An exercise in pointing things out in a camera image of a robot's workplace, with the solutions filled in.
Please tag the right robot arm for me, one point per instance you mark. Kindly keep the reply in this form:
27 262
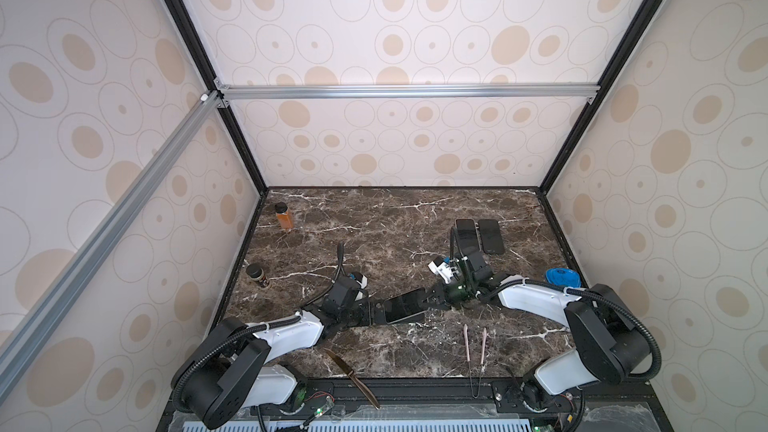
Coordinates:
610 344

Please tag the aluminium frame bar back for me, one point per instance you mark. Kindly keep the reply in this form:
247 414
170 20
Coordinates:
424 91

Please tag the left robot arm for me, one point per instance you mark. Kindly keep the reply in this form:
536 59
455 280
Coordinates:
230 371

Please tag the pink phone case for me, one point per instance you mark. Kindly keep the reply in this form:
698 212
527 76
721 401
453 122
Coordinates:
466 236

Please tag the silver-edged phone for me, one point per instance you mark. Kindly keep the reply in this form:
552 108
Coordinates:
406 308

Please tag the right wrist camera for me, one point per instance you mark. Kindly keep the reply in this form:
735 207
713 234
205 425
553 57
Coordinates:
445 269

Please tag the dark jar with lid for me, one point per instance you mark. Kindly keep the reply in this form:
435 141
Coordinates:
256 272

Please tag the wooden-handled knife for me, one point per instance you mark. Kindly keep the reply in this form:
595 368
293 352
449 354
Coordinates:
352 376

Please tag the orange bottle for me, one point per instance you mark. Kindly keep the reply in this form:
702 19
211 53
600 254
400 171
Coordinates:
284 216

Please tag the aluminium frame bar left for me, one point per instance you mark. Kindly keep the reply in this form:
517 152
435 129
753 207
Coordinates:
50 310

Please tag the right pink chopstick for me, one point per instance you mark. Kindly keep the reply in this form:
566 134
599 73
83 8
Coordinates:
484 338

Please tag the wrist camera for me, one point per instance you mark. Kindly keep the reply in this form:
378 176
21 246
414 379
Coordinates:
445 269
361 281

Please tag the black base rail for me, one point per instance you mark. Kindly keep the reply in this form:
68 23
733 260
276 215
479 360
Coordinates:
452 404

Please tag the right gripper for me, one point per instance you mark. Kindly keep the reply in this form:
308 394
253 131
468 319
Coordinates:
440 298

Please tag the blue round lid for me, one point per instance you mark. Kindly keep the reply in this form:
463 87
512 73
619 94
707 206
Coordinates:
563 277

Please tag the aluminium frame bar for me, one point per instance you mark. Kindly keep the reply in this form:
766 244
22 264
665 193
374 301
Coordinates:
424 91
50 310

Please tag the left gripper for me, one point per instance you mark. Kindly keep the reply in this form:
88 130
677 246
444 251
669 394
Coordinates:
367 309

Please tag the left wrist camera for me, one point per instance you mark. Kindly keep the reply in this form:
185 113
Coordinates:
361 281

